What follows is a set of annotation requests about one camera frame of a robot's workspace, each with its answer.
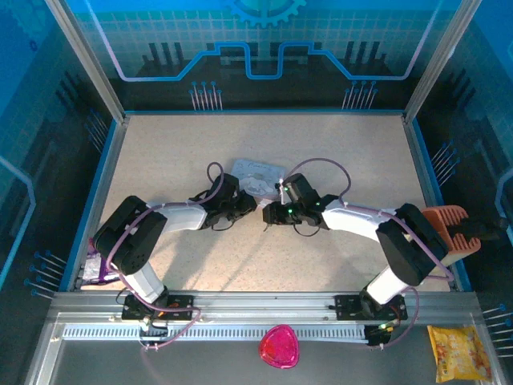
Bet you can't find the pastel cartoon tin box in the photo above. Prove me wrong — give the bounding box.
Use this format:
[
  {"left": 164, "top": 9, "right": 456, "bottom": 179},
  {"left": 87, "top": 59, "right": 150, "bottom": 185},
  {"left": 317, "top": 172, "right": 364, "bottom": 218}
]
[{"left": 231, "top": 158, "right": 288, "bottom": 202}]

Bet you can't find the pink triangular plastic container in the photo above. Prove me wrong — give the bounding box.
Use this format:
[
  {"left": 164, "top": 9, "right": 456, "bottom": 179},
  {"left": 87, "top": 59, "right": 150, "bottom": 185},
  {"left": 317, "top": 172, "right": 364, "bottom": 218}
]
[{"left": 258, "top": 323, "right": 300, "bottom": 370}]

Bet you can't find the cream and orange utensil holder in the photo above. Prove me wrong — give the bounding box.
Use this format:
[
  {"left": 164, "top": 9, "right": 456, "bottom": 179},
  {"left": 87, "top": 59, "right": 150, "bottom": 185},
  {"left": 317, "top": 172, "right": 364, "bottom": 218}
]
[{"left": 421, "top": 205, "right": 482, "bottom": 266}]

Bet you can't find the purple snack packet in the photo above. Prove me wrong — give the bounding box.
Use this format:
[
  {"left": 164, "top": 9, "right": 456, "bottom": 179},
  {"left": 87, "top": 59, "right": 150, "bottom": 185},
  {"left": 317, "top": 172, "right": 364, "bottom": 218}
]
[{"left": 82, "top": 238, "right": 121, "bottom": 286}]

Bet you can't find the yellow snack bag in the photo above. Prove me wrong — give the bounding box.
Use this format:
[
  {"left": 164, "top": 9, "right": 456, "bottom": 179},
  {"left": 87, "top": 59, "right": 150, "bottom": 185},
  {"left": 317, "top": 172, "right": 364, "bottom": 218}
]
[{"left": 426, "top": 324, "right": 492, "bottom": 384}]

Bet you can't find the aluminium mounting rail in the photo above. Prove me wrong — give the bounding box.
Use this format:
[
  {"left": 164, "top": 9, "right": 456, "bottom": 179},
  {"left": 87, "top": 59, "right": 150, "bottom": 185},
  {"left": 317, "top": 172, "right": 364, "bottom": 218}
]
[{"left": 50, "top": 290, "right": 482, "bottom": 326}]

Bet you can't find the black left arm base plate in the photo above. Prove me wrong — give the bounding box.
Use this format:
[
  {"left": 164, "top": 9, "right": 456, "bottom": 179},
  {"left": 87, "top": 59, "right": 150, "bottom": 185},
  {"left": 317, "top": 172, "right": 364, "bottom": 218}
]
[{"left": 122, "top": 294, "right": 196, "bottom": 322}]

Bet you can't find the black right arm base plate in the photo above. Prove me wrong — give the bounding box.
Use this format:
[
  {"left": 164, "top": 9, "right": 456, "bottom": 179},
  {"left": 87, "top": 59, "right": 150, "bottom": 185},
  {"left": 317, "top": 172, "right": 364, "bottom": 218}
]
[{"left": 334, "top": 294, "right": 408, "bottom": 322}]

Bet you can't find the aluminium table side rail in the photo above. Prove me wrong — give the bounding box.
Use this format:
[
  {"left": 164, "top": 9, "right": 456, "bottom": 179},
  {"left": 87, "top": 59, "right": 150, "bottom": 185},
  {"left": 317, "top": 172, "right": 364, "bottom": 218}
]
[
  {"left": 66, "top": 118, "right": 129, "bottom": 292},
  {"left": 402, "top": 115, "right": 458, "bottom": 292}
]

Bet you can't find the white slotted cable duct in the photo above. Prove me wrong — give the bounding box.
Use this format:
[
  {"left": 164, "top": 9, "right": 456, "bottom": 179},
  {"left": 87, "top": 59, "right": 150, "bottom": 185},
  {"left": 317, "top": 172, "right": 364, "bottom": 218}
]
[{"left": 62, "top": 322, "right": 372, "bottom": 342}]

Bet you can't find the aluminium frame post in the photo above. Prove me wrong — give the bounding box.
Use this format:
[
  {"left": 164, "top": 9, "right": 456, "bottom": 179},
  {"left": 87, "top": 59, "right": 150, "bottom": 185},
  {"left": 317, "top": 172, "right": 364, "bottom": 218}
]
[
  {"left": 402, "top": 0, "right": 480, "bottom": 121},
  {"left": 42, "top": 0, "right": 130, "bottom": 124}
]

